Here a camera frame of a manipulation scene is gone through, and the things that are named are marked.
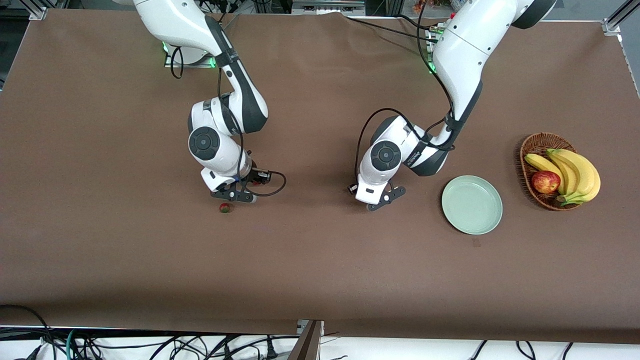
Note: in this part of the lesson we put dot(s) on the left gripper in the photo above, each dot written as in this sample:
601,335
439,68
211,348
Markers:
350,189

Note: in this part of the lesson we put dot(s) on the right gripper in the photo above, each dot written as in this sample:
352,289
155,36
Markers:
253,177

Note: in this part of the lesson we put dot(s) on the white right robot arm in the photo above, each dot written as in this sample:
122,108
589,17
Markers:
175,20

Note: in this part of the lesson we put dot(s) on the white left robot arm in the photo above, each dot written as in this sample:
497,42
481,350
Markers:
465,55

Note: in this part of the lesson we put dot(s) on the pale green round plate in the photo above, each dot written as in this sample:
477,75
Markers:
471,205

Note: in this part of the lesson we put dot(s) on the brown table cover sheet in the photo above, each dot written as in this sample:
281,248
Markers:
325,275

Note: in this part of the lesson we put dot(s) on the brown wicker basket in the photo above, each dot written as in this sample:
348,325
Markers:
537,145

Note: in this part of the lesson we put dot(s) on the red apple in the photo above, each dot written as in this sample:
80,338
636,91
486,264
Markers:
545,182

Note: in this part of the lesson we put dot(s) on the yellow banana bunch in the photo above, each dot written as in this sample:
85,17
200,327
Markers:
580,175

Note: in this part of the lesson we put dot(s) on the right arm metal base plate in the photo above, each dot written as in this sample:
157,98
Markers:
192,61

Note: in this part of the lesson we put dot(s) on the small metal bracket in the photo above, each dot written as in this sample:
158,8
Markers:
300,326

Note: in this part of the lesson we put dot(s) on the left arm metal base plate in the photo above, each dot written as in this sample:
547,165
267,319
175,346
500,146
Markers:
431,50

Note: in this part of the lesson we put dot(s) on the brown wooden post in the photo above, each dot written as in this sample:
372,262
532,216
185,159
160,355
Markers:
307,345

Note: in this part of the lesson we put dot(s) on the grey metal rail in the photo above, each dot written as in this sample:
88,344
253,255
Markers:
325,7

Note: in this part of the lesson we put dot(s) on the aluminium frame profile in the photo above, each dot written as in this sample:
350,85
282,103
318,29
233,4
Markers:
612,25
37,12

